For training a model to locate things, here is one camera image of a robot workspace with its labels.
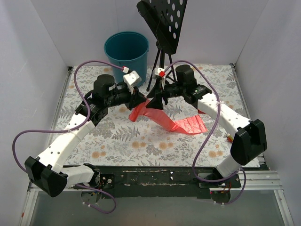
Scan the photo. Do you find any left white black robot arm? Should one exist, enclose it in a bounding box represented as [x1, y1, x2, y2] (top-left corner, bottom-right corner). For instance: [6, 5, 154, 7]
[25, 71, 146, 197]

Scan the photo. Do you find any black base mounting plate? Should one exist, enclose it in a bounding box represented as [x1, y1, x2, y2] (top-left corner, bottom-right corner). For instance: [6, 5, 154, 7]
[92, 166, 242, 199]

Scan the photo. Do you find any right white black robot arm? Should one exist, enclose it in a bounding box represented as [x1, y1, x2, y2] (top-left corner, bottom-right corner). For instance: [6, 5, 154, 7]
[146, 65, 267, 187]

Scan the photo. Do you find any floral patterned table mat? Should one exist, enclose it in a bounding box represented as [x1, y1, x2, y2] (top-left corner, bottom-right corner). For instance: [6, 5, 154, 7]
[55, 65, 248, 167]

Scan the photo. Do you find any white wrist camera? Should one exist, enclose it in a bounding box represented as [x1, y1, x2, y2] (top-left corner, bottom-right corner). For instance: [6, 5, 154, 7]
[152, 67, 166, 79]
[123, 71, 142, 87]

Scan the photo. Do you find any teal plastic trash bin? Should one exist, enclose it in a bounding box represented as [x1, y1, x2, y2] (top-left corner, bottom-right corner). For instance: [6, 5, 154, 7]
[104, 32, 149, 87]

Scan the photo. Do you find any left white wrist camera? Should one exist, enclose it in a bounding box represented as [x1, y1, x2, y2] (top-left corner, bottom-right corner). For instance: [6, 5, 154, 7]
[123, 71, 142, 87]

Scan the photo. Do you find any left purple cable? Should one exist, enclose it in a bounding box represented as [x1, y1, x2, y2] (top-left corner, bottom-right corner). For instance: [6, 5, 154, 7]
[12, 60, 124, 214]

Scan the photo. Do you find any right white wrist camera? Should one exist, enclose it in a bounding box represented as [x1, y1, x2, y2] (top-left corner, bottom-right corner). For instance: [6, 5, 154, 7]
[152, 67, 166, 79]

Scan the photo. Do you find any purple cable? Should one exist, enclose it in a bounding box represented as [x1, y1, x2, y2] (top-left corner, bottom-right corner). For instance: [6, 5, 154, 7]
[12, 60, 124, 214]
[164, 60, 247, 205]

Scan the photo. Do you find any black perforated music stand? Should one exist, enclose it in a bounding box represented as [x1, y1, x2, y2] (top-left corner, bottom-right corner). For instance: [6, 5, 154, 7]
[136, 0, 187, 91]

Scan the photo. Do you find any red plastic trash bag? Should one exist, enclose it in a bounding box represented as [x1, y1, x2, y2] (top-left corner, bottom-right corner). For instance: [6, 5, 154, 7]
[129, 99, 208, 135]

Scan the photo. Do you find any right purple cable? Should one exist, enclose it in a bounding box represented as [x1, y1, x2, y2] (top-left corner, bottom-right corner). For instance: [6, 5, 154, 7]
[164, 60, 247, 205]

